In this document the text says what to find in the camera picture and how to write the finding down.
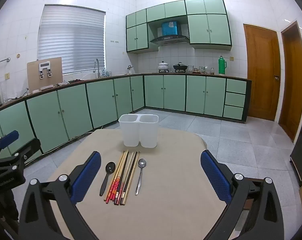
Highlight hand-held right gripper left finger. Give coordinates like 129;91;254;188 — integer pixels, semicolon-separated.
17;151;102;240

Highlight black range hood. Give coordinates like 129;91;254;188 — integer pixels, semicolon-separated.
150;35;190;47

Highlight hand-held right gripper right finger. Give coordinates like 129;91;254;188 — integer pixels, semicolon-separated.
200;150;285;240

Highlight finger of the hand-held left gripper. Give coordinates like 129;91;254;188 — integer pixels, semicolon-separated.
0;130;19;155
0;138;41;174

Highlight metal spoon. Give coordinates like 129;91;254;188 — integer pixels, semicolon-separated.
135;158;147;196

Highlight plain bamboo chopstick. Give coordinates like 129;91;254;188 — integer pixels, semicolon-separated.
120;151;134;204
124;151;141;205

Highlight brown cardboard box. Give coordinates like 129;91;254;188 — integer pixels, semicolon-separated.
26;57;63;93

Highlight green thermos flask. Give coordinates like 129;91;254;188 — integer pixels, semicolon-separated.
218;56;227;76

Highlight black plastic spoon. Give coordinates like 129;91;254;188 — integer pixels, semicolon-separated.
99;162;116;197

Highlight black wok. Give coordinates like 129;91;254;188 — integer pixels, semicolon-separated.
173;62;189;72

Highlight white window blinds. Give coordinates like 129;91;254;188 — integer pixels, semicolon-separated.
36;4;106;75

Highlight green kitchen cabinets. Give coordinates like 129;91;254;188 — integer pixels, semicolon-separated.
126;0;232;54
0;74;252;165

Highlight green lower kitchen cabinets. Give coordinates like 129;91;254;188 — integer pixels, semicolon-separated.
0;74;252;165

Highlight white plastic utensil holder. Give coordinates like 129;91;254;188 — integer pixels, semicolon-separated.
118;114;159;148

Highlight blue wrapped hood chimney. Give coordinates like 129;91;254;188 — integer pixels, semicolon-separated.
161;20;180;36

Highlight plain wooden door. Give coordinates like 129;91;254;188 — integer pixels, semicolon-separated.
279;21;302;143

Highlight green upper kitchen cabinets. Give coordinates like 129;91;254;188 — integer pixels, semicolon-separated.
126;0;232;54

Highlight row of glass jars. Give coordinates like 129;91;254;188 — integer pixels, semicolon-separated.
187;65;215;75

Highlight wooden door with knob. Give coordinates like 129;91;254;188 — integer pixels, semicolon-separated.
243;23;282;122

